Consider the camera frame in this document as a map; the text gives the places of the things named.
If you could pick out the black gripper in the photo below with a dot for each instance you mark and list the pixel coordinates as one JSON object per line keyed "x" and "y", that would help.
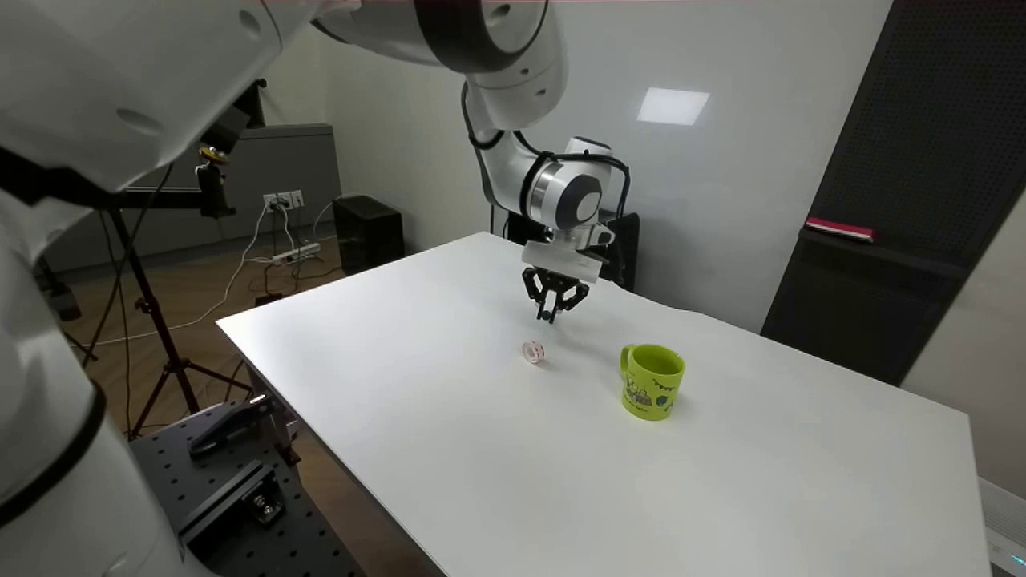
{"x": 556, "y": 285}

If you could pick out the dark marker pen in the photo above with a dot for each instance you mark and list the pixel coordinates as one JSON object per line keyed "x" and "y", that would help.
{"x": 549, "y": 308}

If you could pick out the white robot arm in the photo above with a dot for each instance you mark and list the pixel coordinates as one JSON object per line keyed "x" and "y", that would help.
{"x": 106, "y": 66}

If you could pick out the green printed mug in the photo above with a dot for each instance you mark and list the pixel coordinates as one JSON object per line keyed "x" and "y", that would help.
{"x": 649, "y": 387}

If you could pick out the small clear tape roll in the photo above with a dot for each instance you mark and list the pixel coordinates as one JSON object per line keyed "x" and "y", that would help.
{"x": 535, "y": 353}

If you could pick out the wide black box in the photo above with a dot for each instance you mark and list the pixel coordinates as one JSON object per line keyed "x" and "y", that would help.
{"x": 627, "y": 252}

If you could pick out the small black box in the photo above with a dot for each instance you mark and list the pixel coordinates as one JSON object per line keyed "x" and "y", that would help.
{"x": 370, "y": 228}

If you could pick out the white power strip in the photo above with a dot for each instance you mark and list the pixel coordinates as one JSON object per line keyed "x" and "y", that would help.
{"x": 295, "y": 255}

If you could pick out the red label strip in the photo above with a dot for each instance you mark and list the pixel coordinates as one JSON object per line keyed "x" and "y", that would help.
{"x": 837, "y": 228}

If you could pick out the black clamp tool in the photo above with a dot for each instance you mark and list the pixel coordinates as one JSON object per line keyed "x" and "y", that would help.
{"x": 228, "y": 426}

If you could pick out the grey perforated breadboard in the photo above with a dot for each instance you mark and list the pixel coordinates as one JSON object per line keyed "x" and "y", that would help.
{"x": 289, "y": 534}

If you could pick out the grey metal mounting plate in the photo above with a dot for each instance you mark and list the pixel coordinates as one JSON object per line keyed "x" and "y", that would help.
{"x": 228, "y": 497}

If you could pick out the dark cabinet panel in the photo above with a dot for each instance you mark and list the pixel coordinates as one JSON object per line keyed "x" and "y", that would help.
{"x": 908, "y": 160}

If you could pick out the black tripod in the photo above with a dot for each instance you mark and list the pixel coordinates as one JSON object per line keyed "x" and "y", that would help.
{"x": 162, "y": 330}

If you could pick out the white wall socket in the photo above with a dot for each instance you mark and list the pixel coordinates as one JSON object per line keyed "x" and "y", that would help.
{"x": 283, "y": 201}

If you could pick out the grey wall board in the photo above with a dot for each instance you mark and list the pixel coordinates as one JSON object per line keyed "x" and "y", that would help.
{"x": 289, "y": 172}

